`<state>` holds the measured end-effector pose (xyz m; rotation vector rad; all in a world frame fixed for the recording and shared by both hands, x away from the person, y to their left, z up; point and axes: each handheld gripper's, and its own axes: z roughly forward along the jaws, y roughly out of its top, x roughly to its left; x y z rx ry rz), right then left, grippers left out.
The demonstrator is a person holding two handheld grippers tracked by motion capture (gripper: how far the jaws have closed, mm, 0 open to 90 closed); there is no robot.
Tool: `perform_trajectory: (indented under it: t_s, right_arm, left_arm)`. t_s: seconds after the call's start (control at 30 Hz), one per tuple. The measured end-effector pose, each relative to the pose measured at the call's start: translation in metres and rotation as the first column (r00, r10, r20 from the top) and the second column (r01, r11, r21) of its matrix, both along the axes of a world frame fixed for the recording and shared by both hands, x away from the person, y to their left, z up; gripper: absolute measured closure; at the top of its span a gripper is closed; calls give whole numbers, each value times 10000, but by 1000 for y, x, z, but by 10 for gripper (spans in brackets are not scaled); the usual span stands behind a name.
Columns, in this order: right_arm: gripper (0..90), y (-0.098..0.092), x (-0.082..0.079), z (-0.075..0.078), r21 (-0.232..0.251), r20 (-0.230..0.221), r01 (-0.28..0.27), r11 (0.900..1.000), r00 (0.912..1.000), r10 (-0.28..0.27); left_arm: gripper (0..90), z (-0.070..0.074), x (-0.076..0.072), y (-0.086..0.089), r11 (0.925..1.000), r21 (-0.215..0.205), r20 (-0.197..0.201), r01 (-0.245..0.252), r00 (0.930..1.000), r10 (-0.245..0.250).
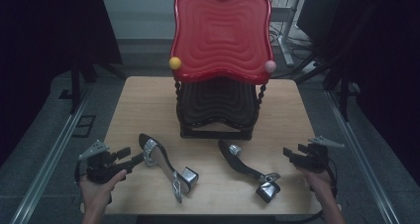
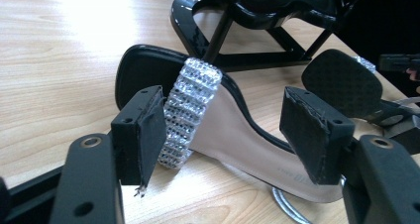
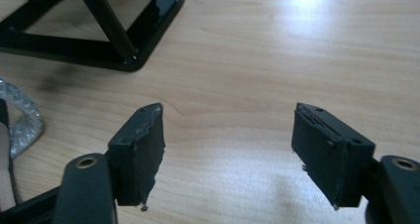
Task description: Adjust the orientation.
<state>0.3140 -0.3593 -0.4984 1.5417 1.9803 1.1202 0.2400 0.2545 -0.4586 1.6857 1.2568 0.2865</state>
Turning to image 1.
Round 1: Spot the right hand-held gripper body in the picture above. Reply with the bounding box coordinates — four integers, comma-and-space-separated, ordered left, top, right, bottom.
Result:
293, 135, 346, 174

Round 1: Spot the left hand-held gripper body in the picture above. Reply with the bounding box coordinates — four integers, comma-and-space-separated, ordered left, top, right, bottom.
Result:
77, 139, 134, 185

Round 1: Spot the black silver-strap block-heel sandal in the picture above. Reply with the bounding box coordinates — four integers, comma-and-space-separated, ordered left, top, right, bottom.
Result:
138, 133, 200, 204
217, 139, 282, 204

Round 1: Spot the red and black shoe rack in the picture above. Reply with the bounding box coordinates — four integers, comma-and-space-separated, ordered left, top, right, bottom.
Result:
168, 0, 277, 141

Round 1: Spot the person's left hand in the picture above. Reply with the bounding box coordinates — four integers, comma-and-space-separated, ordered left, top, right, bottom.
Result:
78, 168, 129, 215

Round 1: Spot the person's right hand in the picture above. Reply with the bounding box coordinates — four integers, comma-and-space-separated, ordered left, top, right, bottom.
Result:
294, 167, 335, 204

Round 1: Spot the black metal stand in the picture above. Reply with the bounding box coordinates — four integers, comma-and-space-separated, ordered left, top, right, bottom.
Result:
68, 56, 83, 115
339, 72, 351, 123

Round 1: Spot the white power strip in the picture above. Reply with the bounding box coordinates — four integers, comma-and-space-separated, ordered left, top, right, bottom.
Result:
299, 60, 321, 75

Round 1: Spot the white desk leg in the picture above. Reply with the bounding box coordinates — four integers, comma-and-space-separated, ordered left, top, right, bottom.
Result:
276, 0, 306, 68

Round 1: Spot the dark curtain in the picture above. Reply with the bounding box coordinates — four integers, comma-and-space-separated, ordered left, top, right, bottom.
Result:
321, 0, 420, 177
0, 0, 124, 168

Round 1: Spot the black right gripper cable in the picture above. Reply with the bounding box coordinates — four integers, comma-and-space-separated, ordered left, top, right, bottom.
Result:
326, 157, 339, 199

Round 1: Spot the black floor hatch frame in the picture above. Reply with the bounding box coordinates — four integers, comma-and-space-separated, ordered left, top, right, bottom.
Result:
71, 114, 97, 139

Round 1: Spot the aluminium floor rail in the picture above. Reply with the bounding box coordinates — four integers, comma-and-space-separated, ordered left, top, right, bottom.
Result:
324, 90, 401, 224
9, 84, 95, 224

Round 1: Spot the tangle of floor cables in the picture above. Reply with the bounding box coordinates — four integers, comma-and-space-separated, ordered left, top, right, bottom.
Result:
268, 21, 315, 55

